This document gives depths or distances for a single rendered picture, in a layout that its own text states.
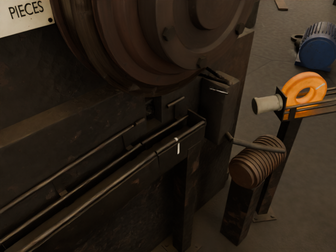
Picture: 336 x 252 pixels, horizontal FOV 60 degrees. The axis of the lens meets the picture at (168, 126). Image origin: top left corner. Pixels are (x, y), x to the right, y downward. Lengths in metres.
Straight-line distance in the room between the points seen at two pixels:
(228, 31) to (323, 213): 1.25
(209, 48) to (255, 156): 0.55
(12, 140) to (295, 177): 1.49
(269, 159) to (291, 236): 0.56
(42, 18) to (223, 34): 0.36
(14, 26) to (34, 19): 0.04
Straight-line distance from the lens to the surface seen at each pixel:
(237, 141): 1.01
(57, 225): 0.72
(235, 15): 0.66
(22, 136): 0.66
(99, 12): 0.49
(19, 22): 0.61
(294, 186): 1.76
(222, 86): 0.90
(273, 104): 1.07
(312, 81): 1.10
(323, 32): 2.86
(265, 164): 1.09
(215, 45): 0.62
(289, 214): 1.63
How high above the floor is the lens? 1.27
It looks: 40 degrees down
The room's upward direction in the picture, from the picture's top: straight up
